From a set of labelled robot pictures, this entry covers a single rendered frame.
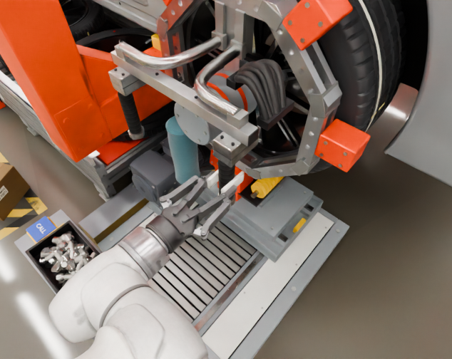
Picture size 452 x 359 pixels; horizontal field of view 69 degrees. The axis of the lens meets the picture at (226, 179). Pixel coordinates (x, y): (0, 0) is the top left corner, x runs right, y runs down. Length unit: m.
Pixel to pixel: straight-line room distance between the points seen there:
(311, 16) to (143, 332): 0.58
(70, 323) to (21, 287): 1.14
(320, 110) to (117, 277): 0.51
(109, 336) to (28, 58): 0.76
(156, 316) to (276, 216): 0.95
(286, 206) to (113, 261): 0.96
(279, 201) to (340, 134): 0.71
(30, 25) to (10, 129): 1.47
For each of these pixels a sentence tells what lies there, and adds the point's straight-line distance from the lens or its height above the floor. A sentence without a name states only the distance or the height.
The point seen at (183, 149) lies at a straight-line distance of 1.01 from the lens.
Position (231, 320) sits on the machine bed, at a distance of 1.37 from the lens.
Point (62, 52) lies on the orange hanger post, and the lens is 1.08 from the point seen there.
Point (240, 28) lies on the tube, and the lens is 0.77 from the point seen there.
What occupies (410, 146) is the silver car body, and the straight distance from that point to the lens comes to 0.95.
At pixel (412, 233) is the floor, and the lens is 1.83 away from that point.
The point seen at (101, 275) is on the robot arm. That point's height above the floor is 0.89.
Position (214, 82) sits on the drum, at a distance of 0.83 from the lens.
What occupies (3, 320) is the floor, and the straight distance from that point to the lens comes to 1.71.
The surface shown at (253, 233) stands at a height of 0.15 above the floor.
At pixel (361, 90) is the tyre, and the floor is 0.97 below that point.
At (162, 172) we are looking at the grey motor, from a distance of 1.31.
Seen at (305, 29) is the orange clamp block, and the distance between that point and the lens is 0.68.
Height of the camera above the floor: 1.41
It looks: 52 degrees down
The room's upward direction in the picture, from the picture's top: straight up
